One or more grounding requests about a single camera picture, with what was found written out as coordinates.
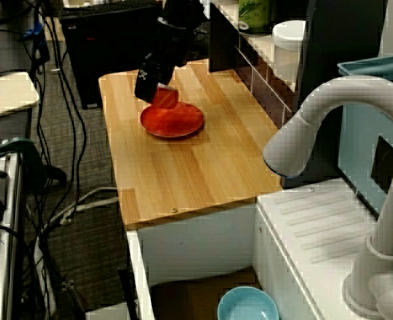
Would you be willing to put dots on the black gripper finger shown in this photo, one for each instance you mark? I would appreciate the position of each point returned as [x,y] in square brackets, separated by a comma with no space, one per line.
[148,83]
[168,76]

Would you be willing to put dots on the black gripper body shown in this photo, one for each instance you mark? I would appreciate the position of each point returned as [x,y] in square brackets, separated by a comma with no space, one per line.
[170,43]

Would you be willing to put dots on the salmon sushi toy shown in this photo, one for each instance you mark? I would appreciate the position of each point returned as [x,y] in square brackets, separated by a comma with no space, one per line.
[166,98]

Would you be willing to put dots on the red round plate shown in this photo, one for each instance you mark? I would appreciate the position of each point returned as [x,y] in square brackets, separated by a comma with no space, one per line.
[176,123]

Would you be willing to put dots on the dark shelf end panel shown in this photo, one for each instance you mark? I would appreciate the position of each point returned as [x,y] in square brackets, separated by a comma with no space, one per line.
[223,40]

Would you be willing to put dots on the green bottle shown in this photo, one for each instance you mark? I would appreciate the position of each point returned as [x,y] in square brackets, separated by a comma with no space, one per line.
[254,16]

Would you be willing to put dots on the beige shelf ledge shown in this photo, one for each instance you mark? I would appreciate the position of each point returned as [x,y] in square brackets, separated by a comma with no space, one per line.
[261,43]

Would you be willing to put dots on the dark tile backsplash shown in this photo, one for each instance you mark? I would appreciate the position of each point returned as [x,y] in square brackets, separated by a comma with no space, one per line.
[266,90]

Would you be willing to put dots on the wooden countertop board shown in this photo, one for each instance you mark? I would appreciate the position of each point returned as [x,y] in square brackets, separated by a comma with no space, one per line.
[200,173]

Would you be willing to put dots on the white lidded plastic container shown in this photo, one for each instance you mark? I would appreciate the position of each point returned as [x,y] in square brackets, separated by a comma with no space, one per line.
[288,50]

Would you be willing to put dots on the cream desk top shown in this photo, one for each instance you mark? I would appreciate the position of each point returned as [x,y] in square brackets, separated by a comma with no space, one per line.
[6,93]

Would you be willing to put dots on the white toy kitchen cabinet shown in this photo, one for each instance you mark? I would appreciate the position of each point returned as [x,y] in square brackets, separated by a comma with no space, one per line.
[200,240]

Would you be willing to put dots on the grey toy faucet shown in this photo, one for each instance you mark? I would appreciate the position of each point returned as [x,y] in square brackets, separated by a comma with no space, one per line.
[349,96]

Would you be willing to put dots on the teal plastic bin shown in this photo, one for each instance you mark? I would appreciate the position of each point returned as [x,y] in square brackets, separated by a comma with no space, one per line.
[356,140]

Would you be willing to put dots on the light blue bowl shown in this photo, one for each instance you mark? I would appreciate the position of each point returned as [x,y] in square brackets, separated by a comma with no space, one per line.
[246,306]

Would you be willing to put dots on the dark upright cabinet post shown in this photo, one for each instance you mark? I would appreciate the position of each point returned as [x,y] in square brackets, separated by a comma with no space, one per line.
[333,50]

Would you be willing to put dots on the aluminium frame rail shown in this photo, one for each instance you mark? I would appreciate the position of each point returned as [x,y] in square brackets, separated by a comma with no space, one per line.
[11,200]

